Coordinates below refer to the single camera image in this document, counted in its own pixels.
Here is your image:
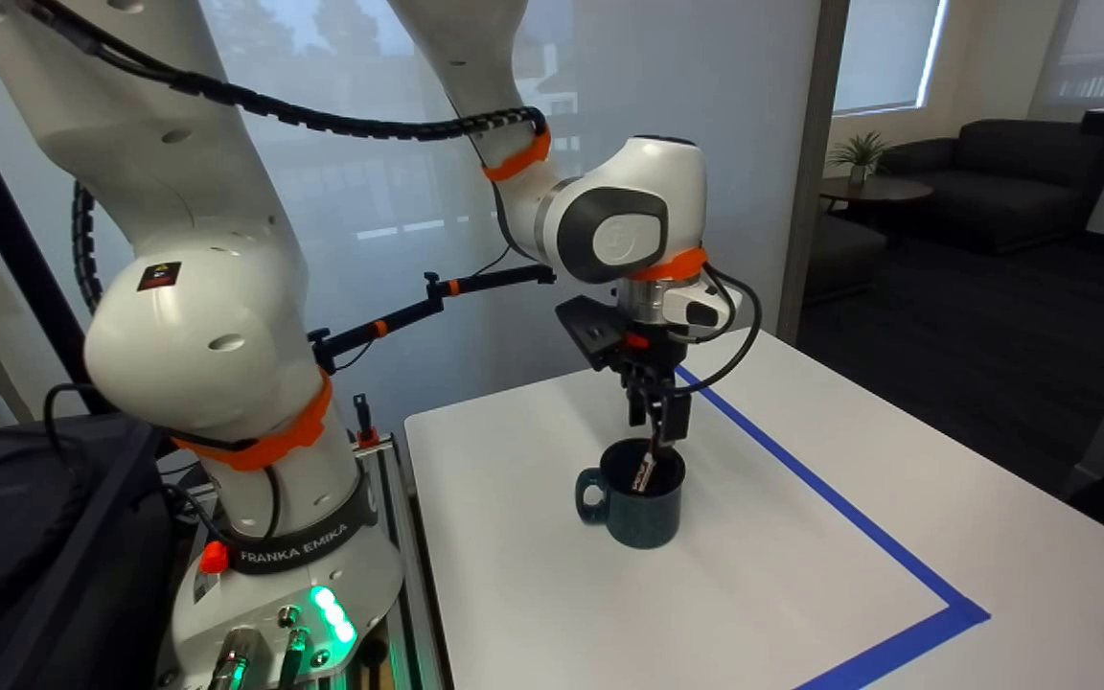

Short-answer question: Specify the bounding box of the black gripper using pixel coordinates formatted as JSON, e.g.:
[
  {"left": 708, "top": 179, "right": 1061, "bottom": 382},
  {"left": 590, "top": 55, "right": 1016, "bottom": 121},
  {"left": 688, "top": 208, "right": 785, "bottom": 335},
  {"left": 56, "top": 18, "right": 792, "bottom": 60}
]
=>
[{"left": 618, "top": 328, "right": 691, "bottom": 446}]

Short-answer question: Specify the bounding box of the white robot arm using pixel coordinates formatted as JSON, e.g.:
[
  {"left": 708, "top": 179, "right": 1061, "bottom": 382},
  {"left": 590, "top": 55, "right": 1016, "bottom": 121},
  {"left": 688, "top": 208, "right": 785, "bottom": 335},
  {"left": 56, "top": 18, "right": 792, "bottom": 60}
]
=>
[{"left": 0, "top": 0, "right": 737, "bottom": 575}]

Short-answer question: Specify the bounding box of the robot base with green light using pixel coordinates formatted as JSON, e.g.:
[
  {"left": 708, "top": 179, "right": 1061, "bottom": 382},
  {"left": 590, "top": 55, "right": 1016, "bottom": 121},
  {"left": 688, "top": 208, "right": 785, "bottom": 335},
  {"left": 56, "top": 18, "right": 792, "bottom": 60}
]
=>
[{"left": 169, "top": 510, "right": 402, "bottom": 690}]

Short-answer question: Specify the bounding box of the dark teal ceramic mug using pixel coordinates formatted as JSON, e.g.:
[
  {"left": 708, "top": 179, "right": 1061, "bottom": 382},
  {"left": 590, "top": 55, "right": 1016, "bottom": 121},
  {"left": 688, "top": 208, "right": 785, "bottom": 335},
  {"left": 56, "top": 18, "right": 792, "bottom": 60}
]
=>
[{"left": 574, "top": 436, "right": 688, "bottom": 547}]

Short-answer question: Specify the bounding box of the round dark side table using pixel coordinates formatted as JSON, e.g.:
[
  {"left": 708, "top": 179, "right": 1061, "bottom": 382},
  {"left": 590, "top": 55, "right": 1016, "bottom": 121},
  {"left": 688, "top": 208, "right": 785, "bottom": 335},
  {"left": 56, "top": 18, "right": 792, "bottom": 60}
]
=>
[{"left": 820, "top": 178, "right": 932, "bottom": 209}]

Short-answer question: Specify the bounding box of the potted green plant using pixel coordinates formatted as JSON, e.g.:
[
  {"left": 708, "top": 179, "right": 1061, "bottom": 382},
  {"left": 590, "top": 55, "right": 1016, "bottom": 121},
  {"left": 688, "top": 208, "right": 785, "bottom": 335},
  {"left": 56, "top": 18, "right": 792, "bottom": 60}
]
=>
[{"left": 836, "top": 129, "right": 887, "bottom": 190}]

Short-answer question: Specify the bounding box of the blue tape line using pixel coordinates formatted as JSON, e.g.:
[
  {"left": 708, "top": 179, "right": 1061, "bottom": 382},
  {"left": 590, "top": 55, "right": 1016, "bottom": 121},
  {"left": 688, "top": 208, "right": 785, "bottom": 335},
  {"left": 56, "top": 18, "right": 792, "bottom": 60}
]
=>
[{"left": 671, "top": 392, "right": 988, "bottom": 690}]

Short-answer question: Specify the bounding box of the dark sofa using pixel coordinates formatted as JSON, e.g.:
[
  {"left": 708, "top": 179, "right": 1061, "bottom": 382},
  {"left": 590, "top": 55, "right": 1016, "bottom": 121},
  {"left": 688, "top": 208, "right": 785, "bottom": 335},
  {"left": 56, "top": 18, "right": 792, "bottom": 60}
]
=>
[{"left": 880, "top": 119, "right": 1104, "bottom": 257}]

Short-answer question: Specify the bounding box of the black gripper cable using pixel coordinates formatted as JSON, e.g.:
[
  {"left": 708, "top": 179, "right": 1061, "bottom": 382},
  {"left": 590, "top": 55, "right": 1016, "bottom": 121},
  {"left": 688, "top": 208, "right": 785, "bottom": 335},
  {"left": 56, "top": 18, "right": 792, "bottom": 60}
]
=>
[{"left": 671, "top": 264, "right": 766, "bottom": 400}]

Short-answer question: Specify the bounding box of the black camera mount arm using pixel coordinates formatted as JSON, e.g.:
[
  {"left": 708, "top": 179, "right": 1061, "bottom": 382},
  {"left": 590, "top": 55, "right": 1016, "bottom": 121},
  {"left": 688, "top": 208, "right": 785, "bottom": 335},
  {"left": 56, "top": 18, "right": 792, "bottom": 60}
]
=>
[{"left": 309, "top": 264, "right": 556, "bottom": 377}]

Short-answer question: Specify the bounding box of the black corrugated cable conduit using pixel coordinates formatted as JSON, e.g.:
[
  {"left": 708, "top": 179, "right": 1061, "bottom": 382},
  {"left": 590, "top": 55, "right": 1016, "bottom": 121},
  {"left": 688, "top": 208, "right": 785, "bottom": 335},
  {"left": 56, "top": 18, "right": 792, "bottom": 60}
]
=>
[{"left": 11, "top": 0, "right": 553, "bottom": 319}]

